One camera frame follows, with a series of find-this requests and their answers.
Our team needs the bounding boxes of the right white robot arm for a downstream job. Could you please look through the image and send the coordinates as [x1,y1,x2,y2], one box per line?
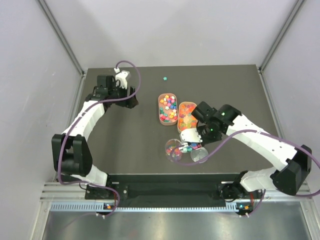
[188,101,312,198]

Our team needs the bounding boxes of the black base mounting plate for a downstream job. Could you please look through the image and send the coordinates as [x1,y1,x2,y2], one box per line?
[84,181,266,201]

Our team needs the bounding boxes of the clear plastic jar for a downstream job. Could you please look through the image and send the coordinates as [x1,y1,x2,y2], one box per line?
[164,139,183,163]

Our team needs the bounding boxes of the pink tray of opaque candies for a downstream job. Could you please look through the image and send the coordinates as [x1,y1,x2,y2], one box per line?
[157,93,178,126]

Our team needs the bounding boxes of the metal candy scoop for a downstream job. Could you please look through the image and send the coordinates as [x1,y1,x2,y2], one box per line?
[178,142,202,154]

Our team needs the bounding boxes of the beige tray of jelly candies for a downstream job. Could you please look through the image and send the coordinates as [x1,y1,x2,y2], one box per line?
[177,101,198,133]

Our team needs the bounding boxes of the aluminium frame rail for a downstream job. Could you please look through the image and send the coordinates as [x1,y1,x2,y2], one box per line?
[40,182,312,214]

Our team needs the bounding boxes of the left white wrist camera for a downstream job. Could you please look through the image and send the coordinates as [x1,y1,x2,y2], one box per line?
[114,67,131,89]

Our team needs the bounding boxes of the silver jar lid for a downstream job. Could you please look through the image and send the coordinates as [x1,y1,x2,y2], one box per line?
[190,147,209,163]

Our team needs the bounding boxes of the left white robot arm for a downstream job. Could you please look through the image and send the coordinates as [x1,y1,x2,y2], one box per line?
[51,70,139,199]

